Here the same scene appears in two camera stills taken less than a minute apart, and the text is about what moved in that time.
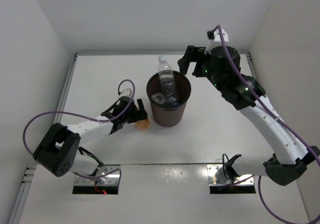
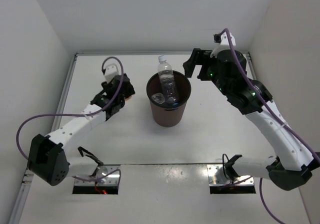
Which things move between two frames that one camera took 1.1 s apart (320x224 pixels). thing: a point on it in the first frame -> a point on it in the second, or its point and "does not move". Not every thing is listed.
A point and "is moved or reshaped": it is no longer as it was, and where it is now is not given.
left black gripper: [138, 115] -> [130, 92]
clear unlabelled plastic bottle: [166, 76] does not move
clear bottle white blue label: [158, 98] does not move
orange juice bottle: [142, 124] is moved or reshaped
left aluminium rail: [19, 205] does not move
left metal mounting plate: [105, 175] does not move
